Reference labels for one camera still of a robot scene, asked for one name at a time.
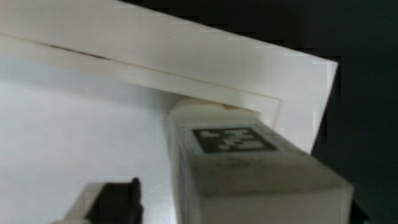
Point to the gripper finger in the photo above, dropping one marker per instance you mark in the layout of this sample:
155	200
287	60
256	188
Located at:
109	205

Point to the white leg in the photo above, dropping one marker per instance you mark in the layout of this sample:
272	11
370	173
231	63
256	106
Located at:
247	180

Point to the white square table top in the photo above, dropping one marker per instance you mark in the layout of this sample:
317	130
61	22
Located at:
82	110

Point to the white U-shaped fence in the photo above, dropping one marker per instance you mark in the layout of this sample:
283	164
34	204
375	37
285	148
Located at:
109	38

